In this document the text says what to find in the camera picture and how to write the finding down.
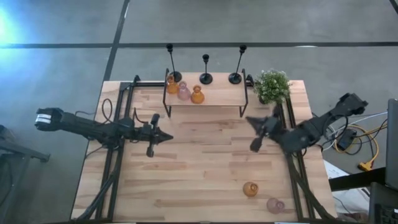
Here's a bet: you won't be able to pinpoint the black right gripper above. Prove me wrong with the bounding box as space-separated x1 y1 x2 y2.
244 105 290 153

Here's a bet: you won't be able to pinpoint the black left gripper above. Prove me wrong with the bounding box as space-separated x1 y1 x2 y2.
134 113 174 158

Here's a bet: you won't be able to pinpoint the pink ribbed glass candle holder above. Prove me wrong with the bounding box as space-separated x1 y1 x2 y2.
177 81 192 101
266 197 285 215

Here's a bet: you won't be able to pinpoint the amber ribbed glass candle holder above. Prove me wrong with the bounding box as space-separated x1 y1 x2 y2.
190 84 206 105
165 74 180 95
243 181 259 198

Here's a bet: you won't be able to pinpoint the tall black metal candlestick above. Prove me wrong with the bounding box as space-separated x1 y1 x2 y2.
228 44 248 85
165 43 183 83

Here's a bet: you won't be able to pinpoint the short black metal candlestick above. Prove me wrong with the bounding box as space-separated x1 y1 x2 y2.
199 54 214 85

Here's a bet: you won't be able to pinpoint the green potted plant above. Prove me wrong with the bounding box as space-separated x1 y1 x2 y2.
253 68 290 105

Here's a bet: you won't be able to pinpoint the black power adapter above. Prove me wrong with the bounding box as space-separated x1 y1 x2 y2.
337 129 358 152

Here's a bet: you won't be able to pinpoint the white paper sheets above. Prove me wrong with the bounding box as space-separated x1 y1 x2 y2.
323 160 371 223

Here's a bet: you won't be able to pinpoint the black metal stand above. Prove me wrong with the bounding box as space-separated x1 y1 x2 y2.
0 124 50 224

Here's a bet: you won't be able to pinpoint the black keyboard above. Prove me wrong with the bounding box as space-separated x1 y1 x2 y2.
368 182 398 224

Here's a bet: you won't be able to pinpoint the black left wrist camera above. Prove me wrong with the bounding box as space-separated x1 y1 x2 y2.
136 124 152 141

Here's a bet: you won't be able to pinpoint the wooden shelf with black frame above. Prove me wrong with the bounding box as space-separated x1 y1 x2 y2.
162 68 249 118

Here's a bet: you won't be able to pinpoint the black aluminium rig frame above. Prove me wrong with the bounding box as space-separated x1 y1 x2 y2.
70 74 340 224

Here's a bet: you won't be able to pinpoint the white cable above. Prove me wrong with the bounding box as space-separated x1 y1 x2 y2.
346 111 389 126

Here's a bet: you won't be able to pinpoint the yellow cable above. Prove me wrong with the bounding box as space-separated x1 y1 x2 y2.
334 123 381 172

